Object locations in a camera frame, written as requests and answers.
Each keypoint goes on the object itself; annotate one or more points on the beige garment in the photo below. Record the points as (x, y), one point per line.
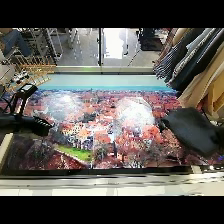
(203, 88)

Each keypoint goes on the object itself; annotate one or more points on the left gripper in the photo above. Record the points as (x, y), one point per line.
(42, 126)

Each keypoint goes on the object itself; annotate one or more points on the grey striped garment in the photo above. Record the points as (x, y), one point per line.
(168, 61)

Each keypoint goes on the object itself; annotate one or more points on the black garment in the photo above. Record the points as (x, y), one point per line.
(196, 61)

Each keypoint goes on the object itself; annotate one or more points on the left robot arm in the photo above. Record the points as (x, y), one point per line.
(13, 120)

